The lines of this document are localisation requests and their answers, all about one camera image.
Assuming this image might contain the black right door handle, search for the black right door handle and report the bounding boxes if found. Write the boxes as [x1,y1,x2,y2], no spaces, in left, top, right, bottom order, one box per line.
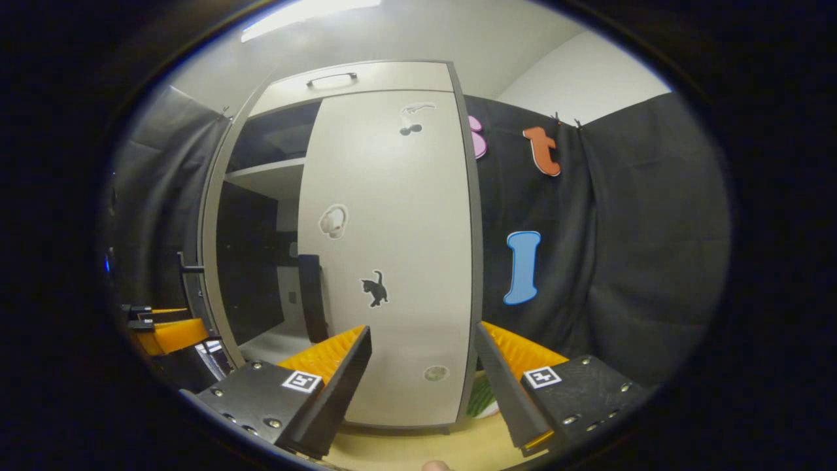
[298,254,330,344]

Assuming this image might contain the white cabinet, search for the white cabinet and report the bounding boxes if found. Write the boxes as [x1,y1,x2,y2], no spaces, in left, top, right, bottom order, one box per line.
[196,60,485,436]

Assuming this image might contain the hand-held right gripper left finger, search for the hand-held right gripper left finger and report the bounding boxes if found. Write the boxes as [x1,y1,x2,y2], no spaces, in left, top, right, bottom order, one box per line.
[195,326,373,460]

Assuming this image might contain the watermelon slice toy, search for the watermelon slice toy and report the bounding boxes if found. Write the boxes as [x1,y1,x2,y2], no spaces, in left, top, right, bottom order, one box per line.
[466,370,501,419]

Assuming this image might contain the white cabinet door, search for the white cabinet door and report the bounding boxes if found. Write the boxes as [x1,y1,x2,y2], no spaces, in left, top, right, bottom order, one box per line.
[198,69,279,368]
[298,90,474,427]

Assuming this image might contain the black backdrop cloth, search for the black backdrop cloth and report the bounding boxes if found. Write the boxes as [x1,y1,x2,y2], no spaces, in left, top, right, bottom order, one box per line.
[108,85,230,308]
[464,92,732,387]

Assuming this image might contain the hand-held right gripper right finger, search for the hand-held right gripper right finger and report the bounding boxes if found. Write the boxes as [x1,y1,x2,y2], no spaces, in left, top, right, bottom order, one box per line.
[473,322,648,457]

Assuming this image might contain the white cabinet shelf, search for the white cabinet shelf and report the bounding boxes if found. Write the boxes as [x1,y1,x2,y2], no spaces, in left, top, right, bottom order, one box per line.
[224,157,307,200]

